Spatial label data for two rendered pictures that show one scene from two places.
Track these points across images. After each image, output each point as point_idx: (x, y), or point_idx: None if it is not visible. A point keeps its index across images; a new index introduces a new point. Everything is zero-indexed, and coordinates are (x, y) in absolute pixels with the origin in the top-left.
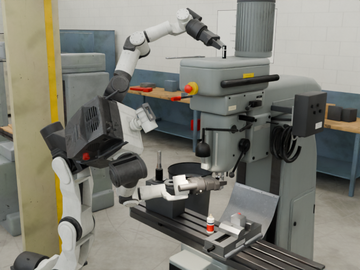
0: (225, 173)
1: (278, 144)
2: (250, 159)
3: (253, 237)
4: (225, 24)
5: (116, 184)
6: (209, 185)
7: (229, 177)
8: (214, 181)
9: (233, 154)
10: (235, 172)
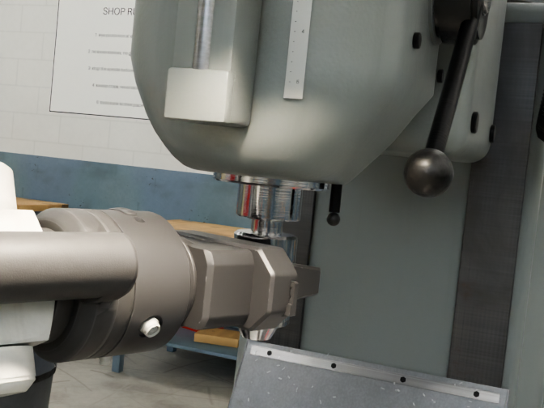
0: (72, 392)
1: (512, 111)
2: (465, 125)
3: None
4: (78, 29)
5: None
6: (223, 277)
7: (82, 400)
8: (251, 255)
9: (414, 31)
10: (99, 387)
